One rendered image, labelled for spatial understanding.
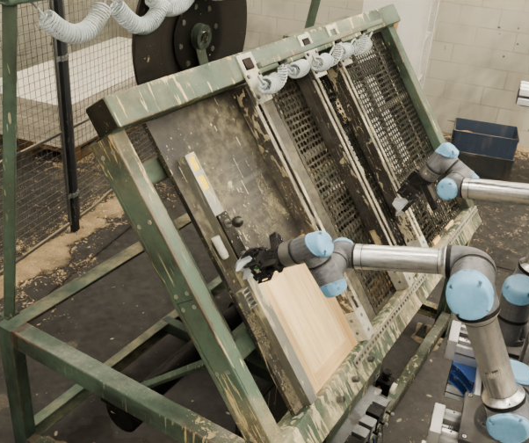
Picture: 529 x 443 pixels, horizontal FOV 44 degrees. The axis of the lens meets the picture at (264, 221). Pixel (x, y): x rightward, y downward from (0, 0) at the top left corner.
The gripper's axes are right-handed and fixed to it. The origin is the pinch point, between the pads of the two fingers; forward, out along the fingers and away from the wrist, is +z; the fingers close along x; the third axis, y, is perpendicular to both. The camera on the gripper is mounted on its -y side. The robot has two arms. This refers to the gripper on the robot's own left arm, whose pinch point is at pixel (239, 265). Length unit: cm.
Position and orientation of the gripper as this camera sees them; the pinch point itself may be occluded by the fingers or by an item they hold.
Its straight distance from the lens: 205.3
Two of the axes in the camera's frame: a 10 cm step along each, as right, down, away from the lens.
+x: 6.0, 7.0, 3.9
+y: -3.4, 6.6, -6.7
